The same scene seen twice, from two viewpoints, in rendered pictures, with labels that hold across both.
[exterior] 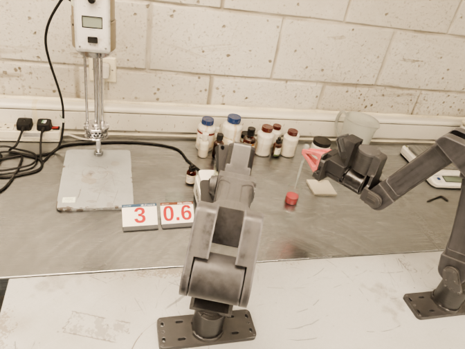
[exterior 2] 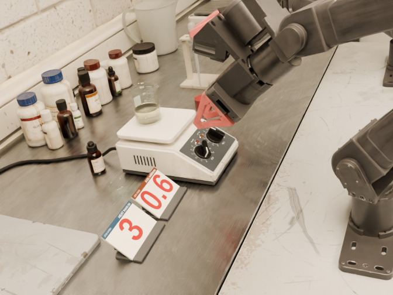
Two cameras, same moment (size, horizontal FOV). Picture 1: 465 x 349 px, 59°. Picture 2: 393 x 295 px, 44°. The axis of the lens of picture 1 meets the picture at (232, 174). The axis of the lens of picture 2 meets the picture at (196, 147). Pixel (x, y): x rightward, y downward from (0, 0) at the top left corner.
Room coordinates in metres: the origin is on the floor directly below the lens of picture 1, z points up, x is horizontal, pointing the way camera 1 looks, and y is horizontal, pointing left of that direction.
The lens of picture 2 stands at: (0.30, 0.54, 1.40)
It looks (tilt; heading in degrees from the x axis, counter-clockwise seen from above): 30 degrees down; 317
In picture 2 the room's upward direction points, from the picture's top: 9 degrees counter-clockwise
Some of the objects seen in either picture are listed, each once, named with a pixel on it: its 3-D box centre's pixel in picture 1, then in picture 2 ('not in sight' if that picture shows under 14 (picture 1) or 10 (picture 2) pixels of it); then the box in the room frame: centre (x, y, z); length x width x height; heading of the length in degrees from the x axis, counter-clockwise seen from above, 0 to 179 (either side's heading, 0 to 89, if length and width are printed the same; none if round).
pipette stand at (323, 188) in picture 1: (326, 172); (196, 59); (1.16, -0.30, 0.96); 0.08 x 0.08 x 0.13; 17
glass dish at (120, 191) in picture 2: (174, 199); (123, 190); (0.93, 0.15, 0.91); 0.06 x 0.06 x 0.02
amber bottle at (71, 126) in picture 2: (218, 145); (65, 118); (1.23, 0.07, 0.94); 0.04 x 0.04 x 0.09
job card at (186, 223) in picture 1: (177, 215); (159, 192); (0.86, 0.12, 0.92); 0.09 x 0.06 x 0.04; 112
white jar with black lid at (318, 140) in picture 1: (320, 148); (145, 57); (1.37, -0.30, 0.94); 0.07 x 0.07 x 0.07
